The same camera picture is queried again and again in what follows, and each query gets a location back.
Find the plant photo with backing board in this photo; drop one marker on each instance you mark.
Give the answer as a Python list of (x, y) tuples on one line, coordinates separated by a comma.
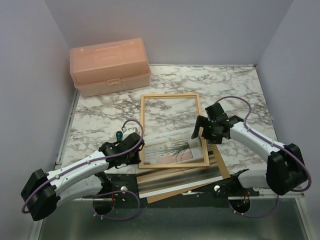
[(172, 163)]

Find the green handled screwdriver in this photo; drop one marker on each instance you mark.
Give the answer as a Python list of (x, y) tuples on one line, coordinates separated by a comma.
[(119, 136)]

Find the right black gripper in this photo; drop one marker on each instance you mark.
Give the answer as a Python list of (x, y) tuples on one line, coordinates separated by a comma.
[(203, 121)]

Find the brown backing board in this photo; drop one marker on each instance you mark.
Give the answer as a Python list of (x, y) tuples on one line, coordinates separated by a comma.
[(160, 184)]

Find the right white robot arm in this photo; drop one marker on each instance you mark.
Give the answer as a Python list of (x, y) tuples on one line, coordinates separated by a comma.
[(285, 169)]

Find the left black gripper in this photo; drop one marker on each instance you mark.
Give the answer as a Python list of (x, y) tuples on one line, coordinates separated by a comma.
[(136, 160)]

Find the pink translucent plastic box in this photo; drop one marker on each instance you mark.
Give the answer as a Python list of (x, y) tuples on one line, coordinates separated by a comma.
[(110, 67)]

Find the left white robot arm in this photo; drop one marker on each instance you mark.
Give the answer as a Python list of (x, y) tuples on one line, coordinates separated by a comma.
[(45, 191)]

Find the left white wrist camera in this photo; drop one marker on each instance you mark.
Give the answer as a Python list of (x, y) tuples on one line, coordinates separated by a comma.
[(129, 130)]

